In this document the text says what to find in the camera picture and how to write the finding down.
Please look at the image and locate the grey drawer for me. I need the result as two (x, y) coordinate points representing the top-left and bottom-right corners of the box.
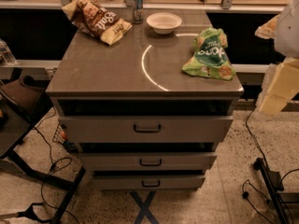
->
(93, 175), (206, 190)
(59, 116), (233, 143)
(78, 152), (216, 171)

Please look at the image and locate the black floor cable right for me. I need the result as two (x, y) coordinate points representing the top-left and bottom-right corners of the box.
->
(242, 107), (299, 224)

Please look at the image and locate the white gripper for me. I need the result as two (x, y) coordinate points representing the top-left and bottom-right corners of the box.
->
(255, 0), (299, 117)

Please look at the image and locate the black floor cable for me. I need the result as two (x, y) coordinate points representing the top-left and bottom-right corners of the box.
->
(31, 107), (80, 224)
(242, 107), (299, 224)

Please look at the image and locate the clear plastic bottle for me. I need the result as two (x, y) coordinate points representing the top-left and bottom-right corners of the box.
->
(0, 38), (18, 65)

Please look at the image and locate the black stand base right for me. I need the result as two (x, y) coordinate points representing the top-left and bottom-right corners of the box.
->
(253, 158), (299, 224)

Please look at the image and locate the grey drawer cabinet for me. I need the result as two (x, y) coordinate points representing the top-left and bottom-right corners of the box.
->
(47, 10), (243, 178)

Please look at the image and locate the black floor cable left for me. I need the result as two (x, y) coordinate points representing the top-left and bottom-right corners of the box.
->
(31, 107), (80, 224)

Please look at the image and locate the middle grey drawer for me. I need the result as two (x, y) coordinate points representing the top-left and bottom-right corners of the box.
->
(78, 152), (216, 171)

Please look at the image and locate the dark side table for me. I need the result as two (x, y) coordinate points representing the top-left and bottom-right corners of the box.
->
(0, 76), (85, 224)

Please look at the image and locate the top grey drawer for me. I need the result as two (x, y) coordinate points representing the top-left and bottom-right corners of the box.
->
(59, 116), (233, 143)

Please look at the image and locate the brown chip bag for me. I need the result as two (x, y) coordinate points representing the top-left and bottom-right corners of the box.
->
(62, 0), (132, 46)

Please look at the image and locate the silver drink can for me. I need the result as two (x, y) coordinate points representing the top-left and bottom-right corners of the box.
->
(132, 0), (143, 23)

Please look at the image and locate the green rice chip bag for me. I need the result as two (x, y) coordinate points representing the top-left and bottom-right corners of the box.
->
(182, 28), (235, 80)

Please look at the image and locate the white bowl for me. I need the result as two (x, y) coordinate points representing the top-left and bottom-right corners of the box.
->
(147, 12), (182, 35)

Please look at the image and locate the bottom grey drawer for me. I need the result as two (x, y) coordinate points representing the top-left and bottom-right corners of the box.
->
(93, 175), (206, 190)

